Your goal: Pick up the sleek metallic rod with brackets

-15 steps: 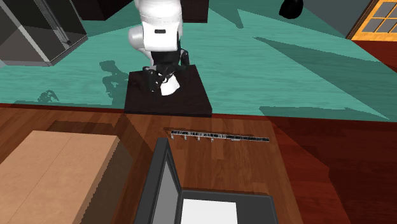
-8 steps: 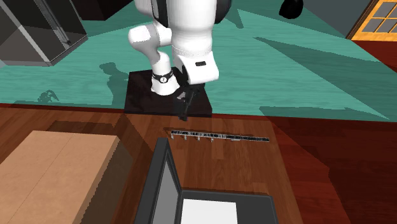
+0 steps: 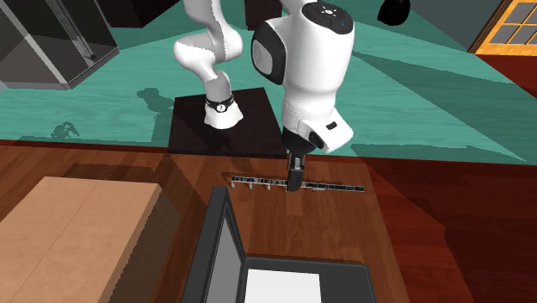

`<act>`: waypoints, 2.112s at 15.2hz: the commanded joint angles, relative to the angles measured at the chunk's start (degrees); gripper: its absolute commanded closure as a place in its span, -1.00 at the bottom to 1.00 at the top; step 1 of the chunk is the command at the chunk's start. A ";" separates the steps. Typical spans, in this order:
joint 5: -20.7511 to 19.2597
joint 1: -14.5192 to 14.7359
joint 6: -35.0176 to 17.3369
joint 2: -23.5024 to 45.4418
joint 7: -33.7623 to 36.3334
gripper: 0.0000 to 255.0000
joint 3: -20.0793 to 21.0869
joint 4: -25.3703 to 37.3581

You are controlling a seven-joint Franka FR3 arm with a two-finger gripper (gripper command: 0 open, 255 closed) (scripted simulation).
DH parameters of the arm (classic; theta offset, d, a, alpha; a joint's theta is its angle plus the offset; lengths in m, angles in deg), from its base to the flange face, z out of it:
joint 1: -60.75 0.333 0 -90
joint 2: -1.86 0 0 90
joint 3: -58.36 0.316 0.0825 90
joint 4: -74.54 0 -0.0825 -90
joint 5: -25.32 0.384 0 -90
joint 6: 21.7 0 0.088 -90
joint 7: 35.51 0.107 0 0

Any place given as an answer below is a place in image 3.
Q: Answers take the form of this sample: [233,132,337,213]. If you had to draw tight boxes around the black rounded object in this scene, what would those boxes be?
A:
[376,0,411,27]

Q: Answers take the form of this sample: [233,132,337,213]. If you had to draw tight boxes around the dark grey open laptop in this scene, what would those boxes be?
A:
[181,185,377,303]

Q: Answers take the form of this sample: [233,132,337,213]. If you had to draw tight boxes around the dark robot stand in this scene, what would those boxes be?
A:
[167,87,291,159]

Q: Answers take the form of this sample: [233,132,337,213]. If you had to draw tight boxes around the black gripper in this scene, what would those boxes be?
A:
[281,127,317,194]

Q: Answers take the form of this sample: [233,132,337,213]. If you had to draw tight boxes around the long black hook rack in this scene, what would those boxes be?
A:
[230,175,366,195]

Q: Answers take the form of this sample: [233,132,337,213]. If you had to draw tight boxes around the grey cabinet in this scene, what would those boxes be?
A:
[0,0,120,91]

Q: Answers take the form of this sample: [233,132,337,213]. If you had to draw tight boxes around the orange framed window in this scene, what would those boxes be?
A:
[466,0,537,58]

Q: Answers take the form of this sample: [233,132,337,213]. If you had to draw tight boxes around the brown wooden desk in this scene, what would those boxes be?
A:
[0,139,413,303]

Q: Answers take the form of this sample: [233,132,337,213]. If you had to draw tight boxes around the tan cardboard box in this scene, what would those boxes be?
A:
[0,176,182,303]

